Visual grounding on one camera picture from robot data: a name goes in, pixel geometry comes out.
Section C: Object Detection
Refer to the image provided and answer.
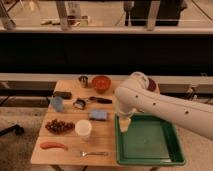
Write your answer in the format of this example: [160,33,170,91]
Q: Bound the dark red grape bunch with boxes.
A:
[45,119,75,134]

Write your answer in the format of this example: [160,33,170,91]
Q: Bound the black handled utensil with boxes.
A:
[89,96,112,104]

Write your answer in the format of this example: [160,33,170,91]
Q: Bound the blue plastic cup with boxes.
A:
[50,96,64,112]

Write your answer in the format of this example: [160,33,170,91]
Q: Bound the black rectangular block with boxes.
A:
[53,91,72,100]

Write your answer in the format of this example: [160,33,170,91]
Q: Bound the orange carrot toy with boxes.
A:
[40,142,68,151]

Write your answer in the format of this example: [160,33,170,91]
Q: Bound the wooden table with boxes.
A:
[30,79,181,167]

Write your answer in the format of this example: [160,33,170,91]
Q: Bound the green plastic tray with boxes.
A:
[115,114,185,166]

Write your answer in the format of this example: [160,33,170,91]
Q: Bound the white plastic cup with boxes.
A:
[75,120,92,139]

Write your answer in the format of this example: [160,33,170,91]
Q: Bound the red bowl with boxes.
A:
[92,75,111,94]

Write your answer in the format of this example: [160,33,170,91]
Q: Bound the purple bowl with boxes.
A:
[148,78,157,92]

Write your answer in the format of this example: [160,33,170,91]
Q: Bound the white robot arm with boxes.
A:
[114,72,213,141]

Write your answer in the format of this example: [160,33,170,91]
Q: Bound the silver metal fork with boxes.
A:
[78,151,108,157]

